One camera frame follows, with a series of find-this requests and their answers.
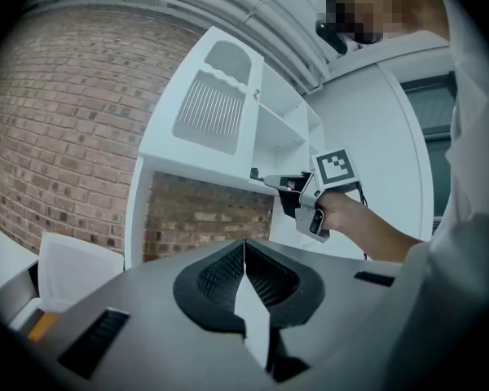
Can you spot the person's white t-shirt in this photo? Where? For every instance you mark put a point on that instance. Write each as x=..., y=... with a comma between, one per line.
x=440, y=300

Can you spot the white cabinet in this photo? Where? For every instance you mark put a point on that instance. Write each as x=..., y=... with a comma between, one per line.
x=285, y=108

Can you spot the black head-mounted camera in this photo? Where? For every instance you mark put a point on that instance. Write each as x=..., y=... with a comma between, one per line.
x=334, y=41

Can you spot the person's head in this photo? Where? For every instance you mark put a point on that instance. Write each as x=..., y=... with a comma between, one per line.
x=415, y=10

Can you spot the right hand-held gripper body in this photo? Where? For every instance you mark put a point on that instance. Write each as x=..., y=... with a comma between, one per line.
x=334, y=169

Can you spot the white plain table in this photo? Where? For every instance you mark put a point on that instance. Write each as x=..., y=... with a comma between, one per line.
x=4, y=255

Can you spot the orange cushion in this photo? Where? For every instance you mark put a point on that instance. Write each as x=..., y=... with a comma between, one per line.
x=42, y=327

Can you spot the grey framed window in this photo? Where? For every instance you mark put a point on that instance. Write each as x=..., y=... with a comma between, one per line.
x=432, y=108

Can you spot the person's right forearm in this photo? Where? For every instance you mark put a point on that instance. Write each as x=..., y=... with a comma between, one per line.
x=371, y=234

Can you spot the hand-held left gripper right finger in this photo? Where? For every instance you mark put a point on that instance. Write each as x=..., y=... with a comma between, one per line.
x=342, y=295

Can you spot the white office chair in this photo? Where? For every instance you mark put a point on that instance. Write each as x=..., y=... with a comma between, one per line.
x=77, y=267

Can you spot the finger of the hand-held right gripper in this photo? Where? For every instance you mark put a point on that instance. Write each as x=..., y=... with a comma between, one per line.
x=277, y=181

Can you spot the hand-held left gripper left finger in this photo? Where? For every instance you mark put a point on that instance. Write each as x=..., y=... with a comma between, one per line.
x=146, y=300

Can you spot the white ribbed glass cabinet door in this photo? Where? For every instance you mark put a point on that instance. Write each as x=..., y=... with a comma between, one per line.
x=212, y=116

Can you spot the small black device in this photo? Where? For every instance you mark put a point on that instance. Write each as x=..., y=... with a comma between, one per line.
x=255, y=173

